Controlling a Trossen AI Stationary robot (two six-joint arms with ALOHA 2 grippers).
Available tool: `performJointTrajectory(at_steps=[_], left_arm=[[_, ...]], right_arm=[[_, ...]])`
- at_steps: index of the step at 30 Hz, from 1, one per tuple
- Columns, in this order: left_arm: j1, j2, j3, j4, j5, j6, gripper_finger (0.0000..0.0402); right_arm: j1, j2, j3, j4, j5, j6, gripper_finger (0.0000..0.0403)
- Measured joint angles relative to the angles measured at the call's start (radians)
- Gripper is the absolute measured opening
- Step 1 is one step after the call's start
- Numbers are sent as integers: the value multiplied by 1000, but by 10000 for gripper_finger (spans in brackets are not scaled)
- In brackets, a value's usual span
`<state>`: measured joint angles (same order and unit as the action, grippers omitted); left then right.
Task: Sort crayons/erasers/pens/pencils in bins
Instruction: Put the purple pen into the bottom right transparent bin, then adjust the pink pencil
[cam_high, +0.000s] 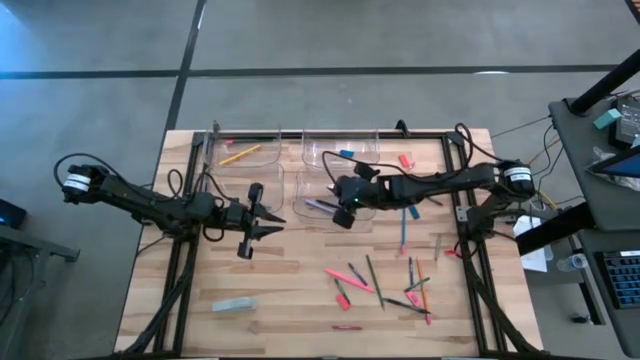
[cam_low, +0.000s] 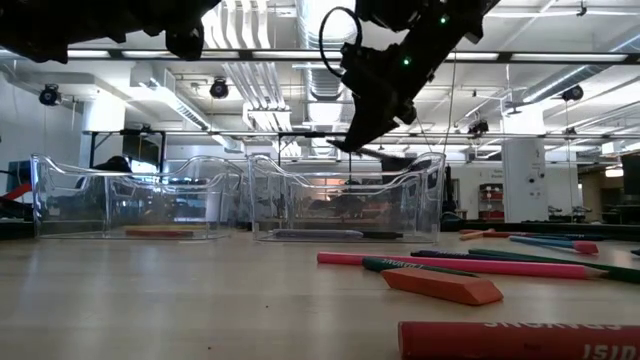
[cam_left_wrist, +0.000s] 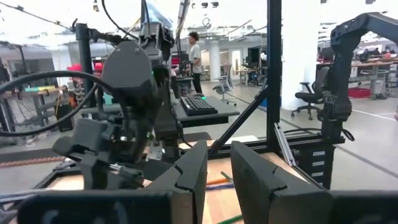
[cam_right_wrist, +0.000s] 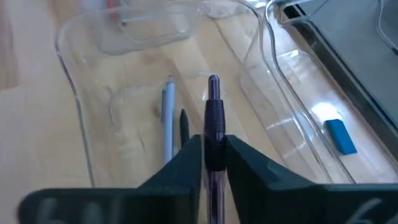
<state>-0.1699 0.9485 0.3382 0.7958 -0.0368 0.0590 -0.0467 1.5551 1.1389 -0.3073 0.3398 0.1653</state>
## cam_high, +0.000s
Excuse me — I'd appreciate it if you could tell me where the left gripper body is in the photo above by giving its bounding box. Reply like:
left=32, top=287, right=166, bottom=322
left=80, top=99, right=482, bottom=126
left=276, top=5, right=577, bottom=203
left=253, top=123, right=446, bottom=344
left=221, top=182, right=266, bottom=261

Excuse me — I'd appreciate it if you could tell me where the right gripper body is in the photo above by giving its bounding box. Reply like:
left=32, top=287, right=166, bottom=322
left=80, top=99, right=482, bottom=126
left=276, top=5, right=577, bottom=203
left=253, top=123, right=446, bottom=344
left=331, top=161, right=390, bottom=232

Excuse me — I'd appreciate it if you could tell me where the purple grip clear pen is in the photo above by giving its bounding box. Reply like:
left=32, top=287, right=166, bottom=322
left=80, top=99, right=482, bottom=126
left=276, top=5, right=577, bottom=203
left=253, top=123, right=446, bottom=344
left=303, top=198, right=337, bottom=215

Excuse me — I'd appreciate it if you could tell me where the yellow pencil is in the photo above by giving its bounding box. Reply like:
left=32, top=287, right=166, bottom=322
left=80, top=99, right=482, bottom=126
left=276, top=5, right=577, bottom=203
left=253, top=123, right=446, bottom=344
left=218, top=144, right=263, bottom=167

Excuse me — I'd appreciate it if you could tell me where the dark blue crayon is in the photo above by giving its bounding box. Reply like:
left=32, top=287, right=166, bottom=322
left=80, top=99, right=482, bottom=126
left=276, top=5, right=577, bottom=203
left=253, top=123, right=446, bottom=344
left=347, top=262, right=370, bottom=287

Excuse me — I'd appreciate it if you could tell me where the green crayon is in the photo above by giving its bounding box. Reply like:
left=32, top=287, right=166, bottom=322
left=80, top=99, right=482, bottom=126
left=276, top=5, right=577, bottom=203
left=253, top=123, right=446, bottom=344
left=403, top=276, right=432, bottom=294
left=333, top=277, right=352, bottom=306

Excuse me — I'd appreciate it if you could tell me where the clear plastic bin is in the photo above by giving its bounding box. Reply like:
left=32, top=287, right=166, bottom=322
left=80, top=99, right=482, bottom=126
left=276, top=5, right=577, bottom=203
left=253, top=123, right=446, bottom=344
left=292, top=166, right=378, bottom=225
left=203, top=125, right=283, bottom=169
left=203, top=163, right=286, bottom=215
left=301, top=127, right=381, bottom=172

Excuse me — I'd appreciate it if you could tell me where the flat rectangular block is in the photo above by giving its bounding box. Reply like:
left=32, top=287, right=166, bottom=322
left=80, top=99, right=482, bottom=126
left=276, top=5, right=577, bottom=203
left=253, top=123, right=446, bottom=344
left=211, top=296, right=259, bottom=315

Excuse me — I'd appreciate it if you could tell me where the white paper sheet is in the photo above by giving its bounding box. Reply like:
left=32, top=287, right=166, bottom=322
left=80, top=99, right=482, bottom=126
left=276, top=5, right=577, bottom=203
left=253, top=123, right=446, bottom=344
left=511, top=214, right=555, bottom=274

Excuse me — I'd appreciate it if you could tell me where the black slanted support pole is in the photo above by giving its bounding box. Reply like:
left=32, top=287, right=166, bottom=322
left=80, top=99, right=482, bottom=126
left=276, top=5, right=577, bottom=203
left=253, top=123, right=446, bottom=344
left=514, top=201, right=597, bottom=257
left=569, top=47, right=640, bottom=117

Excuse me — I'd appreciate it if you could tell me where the grey desk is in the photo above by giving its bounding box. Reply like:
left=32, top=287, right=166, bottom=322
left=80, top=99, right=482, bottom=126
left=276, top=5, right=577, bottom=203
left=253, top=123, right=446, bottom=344
left=577, top=227, right=640, bottom=359
left=548, top=94, right=640, bottom=234

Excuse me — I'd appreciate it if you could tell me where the grey metal cart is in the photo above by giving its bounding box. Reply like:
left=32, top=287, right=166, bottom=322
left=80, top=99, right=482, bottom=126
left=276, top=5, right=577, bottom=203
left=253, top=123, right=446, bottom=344
left=0, top=223, right=81, bottom=360

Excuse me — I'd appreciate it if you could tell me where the clear water bottle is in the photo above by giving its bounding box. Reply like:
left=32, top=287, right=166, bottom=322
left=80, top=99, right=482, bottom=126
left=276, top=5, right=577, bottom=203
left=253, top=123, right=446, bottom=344
left=555, top=252, right=590, bottom=274

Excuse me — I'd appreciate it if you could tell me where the black box blue light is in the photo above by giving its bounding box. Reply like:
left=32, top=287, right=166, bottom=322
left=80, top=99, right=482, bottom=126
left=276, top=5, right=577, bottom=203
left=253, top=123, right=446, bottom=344
left=0, top=198, right=29, bottom=231

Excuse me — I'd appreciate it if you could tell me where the teal box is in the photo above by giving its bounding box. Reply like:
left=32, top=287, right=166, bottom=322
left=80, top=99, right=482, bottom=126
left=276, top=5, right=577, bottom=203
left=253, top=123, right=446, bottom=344
left=593, top=107, right=623, bottom=131

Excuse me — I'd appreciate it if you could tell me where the dark tablet screen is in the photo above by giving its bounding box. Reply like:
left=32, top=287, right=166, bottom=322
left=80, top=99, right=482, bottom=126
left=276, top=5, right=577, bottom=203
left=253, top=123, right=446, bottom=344
left=584, top=146, right=640, bottom=180

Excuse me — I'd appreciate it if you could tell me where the black device box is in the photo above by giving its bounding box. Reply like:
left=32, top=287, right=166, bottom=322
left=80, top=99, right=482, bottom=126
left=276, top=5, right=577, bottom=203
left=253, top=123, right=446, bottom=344
left=613, top=94, right=640, bottom=150

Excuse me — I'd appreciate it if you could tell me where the backlit computer keyboard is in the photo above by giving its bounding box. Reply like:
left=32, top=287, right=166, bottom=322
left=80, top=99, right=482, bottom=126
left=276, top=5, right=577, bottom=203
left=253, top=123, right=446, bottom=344
left=594, top=248, right=640, bottom=310

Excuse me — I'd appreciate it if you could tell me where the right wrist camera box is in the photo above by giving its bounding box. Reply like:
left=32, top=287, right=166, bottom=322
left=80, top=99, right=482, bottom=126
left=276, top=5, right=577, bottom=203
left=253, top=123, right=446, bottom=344
left=345, top=180, right=370, bottom=207

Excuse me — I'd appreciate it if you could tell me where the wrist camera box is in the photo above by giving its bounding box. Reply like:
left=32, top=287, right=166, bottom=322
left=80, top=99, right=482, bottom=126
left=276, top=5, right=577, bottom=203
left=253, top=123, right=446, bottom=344
left=227, top=205, right=250, bottom=230
left=345, top=180, right=370, bottom=207

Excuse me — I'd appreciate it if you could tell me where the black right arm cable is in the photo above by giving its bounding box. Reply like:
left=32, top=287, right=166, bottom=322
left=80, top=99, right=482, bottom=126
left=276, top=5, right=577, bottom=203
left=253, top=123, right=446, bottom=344
left=321, top=122, right=501, bottom=187

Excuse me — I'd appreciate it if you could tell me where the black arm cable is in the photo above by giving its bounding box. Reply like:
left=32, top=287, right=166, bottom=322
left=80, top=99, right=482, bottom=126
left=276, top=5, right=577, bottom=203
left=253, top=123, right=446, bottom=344
left=321, top=122, right=501, bottom=187
left=52, top=152, right=227, bottom=244

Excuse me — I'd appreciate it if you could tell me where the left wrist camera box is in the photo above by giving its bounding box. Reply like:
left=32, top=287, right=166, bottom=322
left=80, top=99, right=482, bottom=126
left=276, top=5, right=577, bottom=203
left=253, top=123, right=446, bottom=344
left=227, top=205, right=250, bottom=230

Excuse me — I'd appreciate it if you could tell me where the black aluminium table frame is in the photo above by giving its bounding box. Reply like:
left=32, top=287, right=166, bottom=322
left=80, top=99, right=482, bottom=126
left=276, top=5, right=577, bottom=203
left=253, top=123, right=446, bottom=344
left=118, top=129, right=542, bottom=359

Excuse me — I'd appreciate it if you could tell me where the thin grey floor cable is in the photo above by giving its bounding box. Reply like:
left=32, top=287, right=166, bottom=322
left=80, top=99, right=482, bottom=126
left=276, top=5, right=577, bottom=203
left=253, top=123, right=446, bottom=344
left=489, top=115, right=552, bottom=139

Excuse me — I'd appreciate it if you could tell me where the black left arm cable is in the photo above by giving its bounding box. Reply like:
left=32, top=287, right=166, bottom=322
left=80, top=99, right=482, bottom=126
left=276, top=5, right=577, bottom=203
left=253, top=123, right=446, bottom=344
left=52, top=152, right=227, bottom=244

